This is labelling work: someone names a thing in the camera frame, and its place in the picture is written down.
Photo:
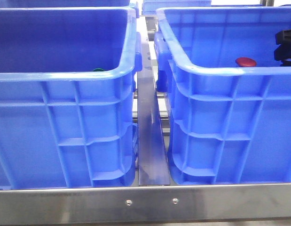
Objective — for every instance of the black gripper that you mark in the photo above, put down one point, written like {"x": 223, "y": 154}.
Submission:
{"x": 283, "y": 52}

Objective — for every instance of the red push button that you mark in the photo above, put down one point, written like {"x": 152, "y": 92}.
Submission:
{"x": 246, "y": 62}

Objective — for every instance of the blue right plastic crate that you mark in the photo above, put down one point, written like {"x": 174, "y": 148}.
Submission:
{"x": 228, "y": 124}

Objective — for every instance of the blue plastic crate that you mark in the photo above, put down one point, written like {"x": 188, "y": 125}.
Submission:
{"x": 61, "y": 124}
{"x": 228, "y": 124}

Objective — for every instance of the blue far crate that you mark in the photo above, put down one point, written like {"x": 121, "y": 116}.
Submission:
{"x": 149, "y": 7}

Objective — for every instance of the green push button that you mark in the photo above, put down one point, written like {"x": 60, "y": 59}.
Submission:
{"x": 98, "y": 70}

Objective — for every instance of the blue left plastic crate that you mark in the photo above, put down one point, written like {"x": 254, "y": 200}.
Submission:
{"x": 61, "y": 124}

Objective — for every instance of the blue far-left rear crate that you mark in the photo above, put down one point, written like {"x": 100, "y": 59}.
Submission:
{"x": 67, "y": 3}

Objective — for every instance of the steel front rail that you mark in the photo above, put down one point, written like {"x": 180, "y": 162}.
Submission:
{"x": 144, "y": 204}

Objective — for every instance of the steel divider rail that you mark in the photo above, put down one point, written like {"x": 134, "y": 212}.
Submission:
{"x": 152, "y": 159}

